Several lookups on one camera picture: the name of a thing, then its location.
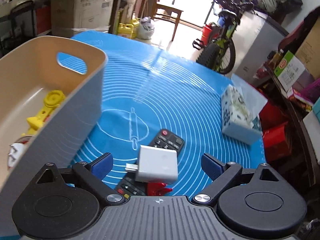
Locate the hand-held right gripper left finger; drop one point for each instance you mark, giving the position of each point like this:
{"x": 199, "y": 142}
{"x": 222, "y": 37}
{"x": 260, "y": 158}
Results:
{"x": 101, "y": 167}

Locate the green black bicycle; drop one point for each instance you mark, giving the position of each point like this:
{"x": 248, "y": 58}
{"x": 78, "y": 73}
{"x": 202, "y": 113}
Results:
{"x": 222, "y": 45}

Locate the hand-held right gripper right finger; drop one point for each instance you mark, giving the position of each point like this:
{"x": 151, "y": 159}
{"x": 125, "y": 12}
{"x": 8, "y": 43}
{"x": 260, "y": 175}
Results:
{"x": 211, "y": 166}

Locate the white square adapter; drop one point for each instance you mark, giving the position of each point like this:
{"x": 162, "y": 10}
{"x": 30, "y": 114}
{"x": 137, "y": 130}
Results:
{"x": 157, "y": 163}

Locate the black metal cart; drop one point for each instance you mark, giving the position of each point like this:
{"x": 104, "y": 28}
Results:
{"x": 17, "y": 22}

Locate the dark wooden shelf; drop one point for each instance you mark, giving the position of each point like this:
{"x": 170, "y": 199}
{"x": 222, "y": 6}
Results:
{"x": 300, "y": 135}

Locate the red bottle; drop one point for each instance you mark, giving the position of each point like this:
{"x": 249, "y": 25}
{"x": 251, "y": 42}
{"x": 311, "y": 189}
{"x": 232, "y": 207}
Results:
{"x": 207, "y": 33}

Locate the tall brown cardboard box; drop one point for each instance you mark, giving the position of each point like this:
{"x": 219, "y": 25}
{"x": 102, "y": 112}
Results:
{"x": 310, "y": 50}

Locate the yellow plastic toy tool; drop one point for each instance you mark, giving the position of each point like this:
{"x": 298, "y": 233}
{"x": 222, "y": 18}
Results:
{"x": 42, "y": 115}

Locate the wooden chair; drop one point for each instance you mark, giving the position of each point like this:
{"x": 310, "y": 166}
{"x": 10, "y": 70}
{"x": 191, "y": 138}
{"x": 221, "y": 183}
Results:
{"x": 167, "y": 12}

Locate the red gift bags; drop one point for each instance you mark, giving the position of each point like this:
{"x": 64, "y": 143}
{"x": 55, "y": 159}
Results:
{"x": 275, "y": 135}

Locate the green white carton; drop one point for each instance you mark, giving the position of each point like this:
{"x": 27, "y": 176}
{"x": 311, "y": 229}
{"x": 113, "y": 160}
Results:
{"x": 290, "y": 70}

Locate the grey plastic bag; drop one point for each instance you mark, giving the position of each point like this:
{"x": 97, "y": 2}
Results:
{"x": 145, "y": 28}

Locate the white chest freezer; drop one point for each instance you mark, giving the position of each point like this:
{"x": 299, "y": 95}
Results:
{"x": 260, "y": 42}

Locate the white wall charger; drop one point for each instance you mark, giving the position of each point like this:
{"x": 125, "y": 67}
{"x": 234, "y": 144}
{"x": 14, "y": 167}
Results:
{"x": 18, "y": 155}

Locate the patterned tissue box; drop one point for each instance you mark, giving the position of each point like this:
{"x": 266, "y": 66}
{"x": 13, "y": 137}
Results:
{"x": 237, "y": 115}

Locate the blue silicone baking mat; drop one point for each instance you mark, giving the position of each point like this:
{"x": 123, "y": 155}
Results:
{"x": 175, "y": 92}

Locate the glass oil bottle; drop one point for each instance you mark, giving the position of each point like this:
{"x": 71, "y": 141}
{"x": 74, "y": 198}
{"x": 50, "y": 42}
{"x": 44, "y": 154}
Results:
{"x": 276, "y": 58}

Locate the stacked cardboard boxes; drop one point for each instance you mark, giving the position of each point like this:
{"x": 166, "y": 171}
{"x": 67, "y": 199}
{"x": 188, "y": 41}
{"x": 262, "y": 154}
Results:
{"x": 82, "y": 10}

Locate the black remote control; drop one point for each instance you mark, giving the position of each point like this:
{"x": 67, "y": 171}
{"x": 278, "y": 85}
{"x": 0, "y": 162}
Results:
{"x": 167, "y": 140}

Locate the yellow oil jug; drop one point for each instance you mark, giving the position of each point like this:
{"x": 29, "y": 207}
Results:
{"x": 127, "y": 30}

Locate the red action figure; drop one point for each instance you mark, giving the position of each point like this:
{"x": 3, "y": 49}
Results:
{"x": 158, "y": 187}

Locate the dark wooden table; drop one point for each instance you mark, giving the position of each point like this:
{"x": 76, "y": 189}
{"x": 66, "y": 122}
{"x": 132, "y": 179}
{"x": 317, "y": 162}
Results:
{"x": 135, "y": 5}

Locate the pink plastic rack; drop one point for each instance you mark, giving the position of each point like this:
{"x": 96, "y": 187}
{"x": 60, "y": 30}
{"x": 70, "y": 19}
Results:
{"x": 312, "y": 92}

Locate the beige plastic basket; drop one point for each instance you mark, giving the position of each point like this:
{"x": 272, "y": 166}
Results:
{"x": 75, "y": 100}

